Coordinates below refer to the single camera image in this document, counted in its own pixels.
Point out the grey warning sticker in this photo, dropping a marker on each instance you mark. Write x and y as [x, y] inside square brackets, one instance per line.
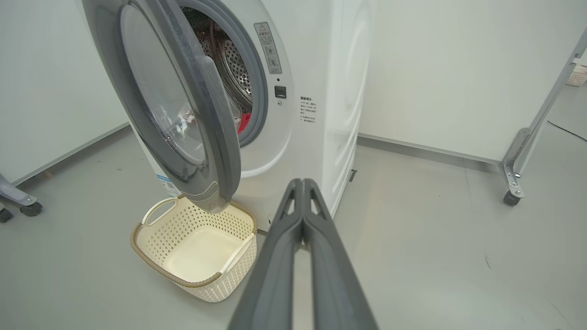
[268, 48]

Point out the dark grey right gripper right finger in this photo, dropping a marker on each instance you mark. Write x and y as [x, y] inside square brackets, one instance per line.
[335, 284]

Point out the printed instruction text label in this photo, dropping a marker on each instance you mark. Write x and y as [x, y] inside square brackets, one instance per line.
[307, 110]

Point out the grey trolley leg with casters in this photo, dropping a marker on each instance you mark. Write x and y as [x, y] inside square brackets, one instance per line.
[18, 198]

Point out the metal partition leg with caster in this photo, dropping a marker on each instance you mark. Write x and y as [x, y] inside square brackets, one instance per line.
[516, 160]

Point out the round glass washing machine door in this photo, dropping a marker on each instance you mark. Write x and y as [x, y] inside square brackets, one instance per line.
[215, 137]

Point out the white front-load washing machine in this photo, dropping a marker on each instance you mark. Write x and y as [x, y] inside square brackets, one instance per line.
[312, 151]

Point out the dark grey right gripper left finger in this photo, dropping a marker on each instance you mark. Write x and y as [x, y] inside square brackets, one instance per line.
[275, 275]

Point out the plain red garment white tag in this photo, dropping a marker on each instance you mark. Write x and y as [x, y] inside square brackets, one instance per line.
[244, 123]

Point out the black door lock slot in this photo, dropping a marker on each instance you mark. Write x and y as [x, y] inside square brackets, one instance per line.
[280, 91]

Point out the blue energy label sticker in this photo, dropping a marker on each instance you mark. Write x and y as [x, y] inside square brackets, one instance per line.
[167, 185]

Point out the cream perforated laundry basket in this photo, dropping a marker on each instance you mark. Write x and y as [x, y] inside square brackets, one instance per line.
[202, 247]

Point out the white woven storage basket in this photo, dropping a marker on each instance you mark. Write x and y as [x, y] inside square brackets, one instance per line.
[577, 75]

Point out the stainless steel washer drum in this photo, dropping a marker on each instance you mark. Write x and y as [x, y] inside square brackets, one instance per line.
[234, 68]

